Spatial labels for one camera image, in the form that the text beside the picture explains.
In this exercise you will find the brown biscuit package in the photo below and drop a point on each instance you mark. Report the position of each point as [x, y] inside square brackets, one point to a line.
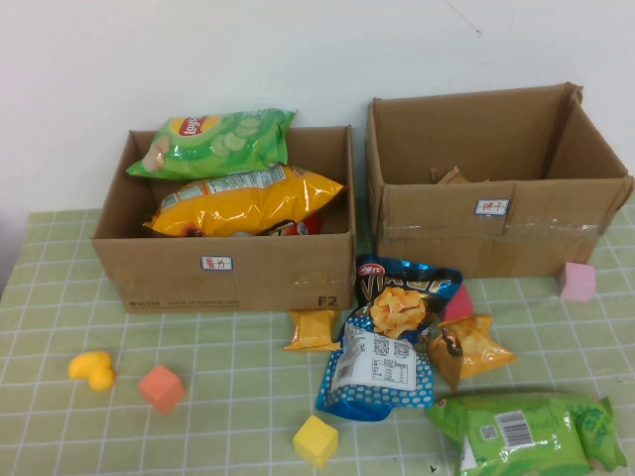
[452, 177]

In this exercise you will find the red snack pack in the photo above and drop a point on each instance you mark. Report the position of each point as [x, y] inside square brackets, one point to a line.
[300, 228]

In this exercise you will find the small yellow snack pack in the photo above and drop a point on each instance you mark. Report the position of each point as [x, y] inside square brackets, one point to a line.
[312, 329]

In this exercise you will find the blue polka dot snack bag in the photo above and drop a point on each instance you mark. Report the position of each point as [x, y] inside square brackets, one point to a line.
[372, 392]

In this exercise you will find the small orange snack pack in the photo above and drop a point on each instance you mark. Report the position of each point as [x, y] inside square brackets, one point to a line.
[476, 352]

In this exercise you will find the large green snack bag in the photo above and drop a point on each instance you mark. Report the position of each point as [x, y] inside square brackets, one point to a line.
[536, 441]

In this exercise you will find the yellow chip bag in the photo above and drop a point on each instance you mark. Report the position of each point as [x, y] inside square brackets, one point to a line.
[253, 205]

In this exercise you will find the dark blue chip bag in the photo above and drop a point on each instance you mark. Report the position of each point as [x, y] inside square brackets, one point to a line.
[426, 287]

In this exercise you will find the large taped cardboard box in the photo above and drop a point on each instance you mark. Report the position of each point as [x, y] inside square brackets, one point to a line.
[446, 238]

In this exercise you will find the green Lay's chip bag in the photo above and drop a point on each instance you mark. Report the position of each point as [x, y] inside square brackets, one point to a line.
[218, 146]

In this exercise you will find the red foam block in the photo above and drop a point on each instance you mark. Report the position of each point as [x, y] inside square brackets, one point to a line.
[461, 305]

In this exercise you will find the cardboard box with F2 print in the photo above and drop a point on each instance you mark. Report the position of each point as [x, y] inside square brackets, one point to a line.
[164, 282]

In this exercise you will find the green checked tablecloth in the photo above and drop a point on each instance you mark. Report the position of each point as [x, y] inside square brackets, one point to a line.
[223, 372]

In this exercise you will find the yellow foam cube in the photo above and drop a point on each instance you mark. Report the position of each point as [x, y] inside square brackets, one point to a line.
[315, 441]

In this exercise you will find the orange foam cube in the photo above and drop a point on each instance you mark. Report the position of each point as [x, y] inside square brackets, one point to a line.
[161, 389]

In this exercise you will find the yellow rubber duck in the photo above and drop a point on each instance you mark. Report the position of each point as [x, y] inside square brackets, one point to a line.
[94, 369]

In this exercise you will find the pink foam cube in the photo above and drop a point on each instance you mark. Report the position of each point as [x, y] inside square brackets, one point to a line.
[578, 282]

